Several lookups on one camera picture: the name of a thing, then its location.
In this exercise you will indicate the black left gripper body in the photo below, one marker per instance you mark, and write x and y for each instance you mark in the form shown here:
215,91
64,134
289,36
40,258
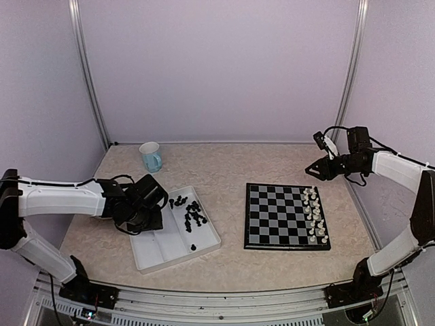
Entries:
141,221

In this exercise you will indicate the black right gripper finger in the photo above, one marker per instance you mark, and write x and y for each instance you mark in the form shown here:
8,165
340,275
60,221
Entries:
317,174
319,166

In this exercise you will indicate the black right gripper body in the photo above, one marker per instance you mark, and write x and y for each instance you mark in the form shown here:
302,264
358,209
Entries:
334,172

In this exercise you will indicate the white plastic tray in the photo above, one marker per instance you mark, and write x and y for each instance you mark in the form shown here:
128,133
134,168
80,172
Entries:
155,250

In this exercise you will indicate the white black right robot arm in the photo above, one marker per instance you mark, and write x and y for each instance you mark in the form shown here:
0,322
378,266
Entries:
352,151

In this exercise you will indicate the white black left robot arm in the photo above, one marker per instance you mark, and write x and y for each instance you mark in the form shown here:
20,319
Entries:
23,197

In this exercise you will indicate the pile of black chess pieces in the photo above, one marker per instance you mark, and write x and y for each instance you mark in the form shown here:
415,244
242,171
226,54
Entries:
190,212

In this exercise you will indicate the black white chess board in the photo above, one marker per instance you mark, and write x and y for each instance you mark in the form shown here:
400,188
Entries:
276,219

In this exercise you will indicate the light blue mug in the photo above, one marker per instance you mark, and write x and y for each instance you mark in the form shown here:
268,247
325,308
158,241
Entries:
150,153

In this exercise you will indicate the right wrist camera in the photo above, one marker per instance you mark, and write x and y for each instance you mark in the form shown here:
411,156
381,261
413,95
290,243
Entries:
325,143

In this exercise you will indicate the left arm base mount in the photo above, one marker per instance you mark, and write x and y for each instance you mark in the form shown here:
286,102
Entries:
92,294

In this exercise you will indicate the right aluminium frame post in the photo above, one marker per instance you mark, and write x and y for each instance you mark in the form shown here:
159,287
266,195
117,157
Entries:
358,36

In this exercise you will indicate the aluminium frame post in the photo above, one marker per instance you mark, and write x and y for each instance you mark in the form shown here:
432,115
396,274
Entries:
358,36
78,31

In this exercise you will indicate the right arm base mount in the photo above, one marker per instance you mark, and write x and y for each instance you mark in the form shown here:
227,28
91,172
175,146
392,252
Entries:
344,294

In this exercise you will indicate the front aluminium rail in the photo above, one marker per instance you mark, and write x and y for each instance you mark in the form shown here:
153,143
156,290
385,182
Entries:
141,306

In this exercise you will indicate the left aluminium frame post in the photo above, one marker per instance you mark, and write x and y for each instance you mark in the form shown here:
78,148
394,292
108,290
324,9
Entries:
78,31

